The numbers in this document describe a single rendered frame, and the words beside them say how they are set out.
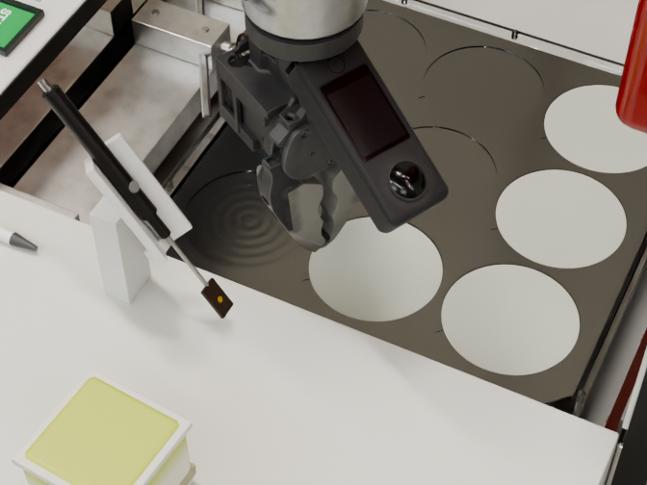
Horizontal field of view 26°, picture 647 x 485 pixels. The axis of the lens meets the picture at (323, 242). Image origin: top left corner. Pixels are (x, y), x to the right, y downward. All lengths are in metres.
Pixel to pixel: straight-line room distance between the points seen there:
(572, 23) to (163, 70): 0.40
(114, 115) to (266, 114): 0.35
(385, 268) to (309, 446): 0.21
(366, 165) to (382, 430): 0.18
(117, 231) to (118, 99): 0.33
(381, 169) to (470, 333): 0.23
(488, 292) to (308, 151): 0.23
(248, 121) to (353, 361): 0.17
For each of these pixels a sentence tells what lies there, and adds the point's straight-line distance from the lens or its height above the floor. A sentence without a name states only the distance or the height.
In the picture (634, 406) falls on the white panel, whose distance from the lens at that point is 0.88.
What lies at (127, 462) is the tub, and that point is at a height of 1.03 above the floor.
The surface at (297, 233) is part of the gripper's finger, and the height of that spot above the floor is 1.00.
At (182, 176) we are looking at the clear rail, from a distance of 1.12.
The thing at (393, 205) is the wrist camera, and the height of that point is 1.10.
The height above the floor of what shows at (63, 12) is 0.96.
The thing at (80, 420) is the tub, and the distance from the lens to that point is 0.83.
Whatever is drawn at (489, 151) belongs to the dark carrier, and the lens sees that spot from 1.14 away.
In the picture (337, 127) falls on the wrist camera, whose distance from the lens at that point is 0.83.
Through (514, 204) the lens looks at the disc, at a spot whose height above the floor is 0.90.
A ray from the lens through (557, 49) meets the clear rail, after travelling 1.23.
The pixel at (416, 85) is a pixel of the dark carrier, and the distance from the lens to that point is 1.19.
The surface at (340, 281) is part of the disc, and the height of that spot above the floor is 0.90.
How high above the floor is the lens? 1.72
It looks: 50 degrees down
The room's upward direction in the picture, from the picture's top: straight up
